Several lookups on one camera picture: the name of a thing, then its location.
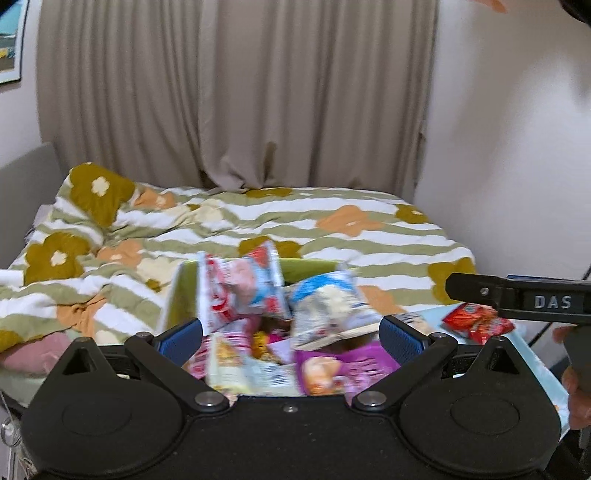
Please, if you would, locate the pink striped snack packet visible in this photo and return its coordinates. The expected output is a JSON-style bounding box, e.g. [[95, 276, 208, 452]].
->
[[187, 316, 264, 379]]

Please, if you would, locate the small white snack packet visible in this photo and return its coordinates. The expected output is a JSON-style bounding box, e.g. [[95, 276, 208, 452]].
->
[[402, 313, 439, 333]]

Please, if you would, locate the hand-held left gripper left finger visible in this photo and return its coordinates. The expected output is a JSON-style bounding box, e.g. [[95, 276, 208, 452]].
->
[[60, 318, 230, 412]]

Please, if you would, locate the cream snack packet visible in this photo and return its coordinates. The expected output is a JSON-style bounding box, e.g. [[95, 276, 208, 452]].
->
[[208, 332, 296, 398]]

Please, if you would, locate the floral striped blanket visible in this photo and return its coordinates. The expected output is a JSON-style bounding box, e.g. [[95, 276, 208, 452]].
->
[[0, 161, 476, 361]]

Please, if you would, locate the person's right hand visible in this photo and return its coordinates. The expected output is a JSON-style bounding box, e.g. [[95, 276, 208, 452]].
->
[[551, 325, 591, 430]]

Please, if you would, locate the green cardboard box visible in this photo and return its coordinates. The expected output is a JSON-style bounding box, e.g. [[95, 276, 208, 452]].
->
[[161, 258, 370, 398]]

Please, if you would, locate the grey headboard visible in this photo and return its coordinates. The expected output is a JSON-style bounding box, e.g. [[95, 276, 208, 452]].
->
[[0, 142, 65, 271]]

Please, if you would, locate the beige curtain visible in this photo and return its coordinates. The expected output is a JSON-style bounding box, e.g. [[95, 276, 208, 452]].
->
[[37, 0, 439, 199]]

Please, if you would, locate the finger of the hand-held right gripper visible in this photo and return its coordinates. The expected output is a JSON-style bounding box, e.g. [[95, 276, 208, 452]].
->
[[445, 272, 506, 308]]

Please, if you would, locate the wall poster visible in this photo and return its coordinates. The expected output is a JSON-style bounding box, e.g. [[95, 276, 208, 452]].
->
[[0, 0, 31, 86]]

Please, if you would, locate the red blue white snack packet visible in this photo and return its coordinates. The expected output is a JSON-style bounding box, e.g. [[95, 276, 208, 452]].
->
[[196, 240, 291, 333]]

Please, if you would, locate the purple snack packet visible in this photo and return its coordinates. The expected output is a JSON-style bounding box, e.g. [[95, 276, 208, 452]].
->
[[293, 344, 402, 398]]

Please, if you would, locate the pink cloth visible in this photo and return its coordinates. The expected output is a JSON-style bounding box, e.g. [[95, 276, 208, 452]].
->
[[0, 332, 72, 374]]

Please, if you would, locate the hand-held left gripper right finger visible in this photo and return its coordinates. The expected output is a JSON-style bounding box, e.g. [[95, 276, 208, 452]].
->
[[352, 315, 522, 412]]

